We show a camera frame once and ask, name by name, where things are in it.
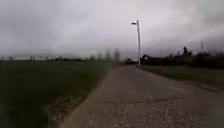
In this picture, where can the row of distant trees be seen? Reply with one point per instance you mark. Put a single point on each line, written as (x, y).
(100, 57)

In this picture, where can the grey street lamp pole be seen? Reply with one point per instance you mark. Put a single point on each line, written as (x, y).
(138, 43)

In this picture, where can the grey asphalt path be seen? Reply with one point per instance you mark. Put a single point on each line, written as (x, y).
(140, 96)

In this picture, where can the grass field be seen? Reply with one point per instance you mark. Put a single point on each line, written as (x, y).
(196, 75)
(43, 83)

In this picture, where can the row of dark trees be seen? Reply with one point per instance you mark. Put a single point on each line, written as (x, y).
(190, 59)

